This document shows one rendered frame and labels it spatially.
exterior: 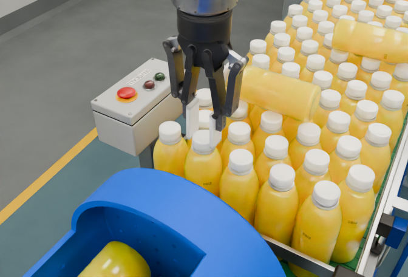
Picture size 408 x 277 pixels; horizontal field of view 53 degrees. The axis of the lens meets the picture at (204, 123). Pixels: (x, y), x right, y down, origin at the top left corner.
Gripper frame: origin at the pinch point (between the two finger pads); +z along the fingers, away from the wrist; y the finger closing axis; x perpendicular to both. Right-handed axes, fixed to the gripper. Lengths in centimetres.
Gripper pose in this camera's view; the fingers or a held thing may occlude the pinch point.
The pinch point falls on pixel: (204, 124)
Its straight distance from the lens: 67.5
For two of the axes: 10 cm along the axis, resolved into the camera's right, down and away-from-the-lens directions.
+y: 8.6, 3.2, -4.0
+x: 5.2, -5.3, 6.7
